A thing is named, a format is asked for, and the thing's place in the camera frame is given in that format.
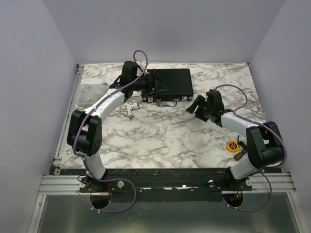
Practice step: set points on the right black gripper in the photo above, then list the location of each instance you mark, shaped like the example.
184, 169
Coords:
199, 100

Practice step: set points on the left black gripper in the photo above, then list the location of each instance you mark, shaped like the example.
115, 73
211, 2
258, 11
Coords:
159, 85

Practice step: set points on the black poker chip case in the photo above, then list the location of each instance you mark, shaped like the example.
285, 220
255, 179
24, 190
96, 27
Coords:
180, 83

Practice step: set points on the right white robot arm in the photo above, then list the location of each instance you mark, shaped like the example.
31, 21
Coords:
264, 145

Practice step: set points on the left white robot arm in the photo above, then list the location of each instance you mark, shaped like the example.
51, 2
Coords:
85, 128

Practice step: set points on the white plastic faucet part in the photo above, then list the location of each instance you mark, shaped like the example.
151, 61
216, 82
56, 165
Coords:
130, 108

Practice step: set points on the yellow black tape measure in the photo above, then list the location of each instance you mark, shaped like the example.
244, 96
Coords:
233, 146

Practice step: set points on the small black cylinder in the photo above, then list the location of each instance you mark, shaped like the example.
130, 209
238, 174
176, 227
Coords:
243, 151

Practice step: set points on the clear plastic organizer box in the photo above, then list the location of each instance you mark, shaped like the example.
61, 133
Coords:
88, 94

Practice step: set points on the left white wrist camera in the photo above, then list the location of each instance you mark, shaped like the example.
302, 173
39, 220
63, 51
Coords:
142, 64

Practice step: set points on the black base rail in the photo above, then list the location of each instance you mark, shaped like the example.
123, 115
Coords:
155, 184

